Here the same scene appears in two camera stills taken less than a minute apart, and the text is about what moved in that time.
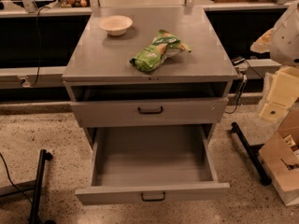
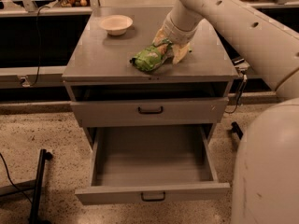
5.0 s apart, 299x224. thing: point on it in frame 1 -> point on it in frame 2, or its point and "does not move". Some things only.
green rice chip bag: x=163 y=46 does not move
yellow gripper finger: x=263 y=44 -> x=177 y=35
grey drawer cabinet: x=148 y=66 does not move
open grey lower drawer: x=151 y=163 does not move
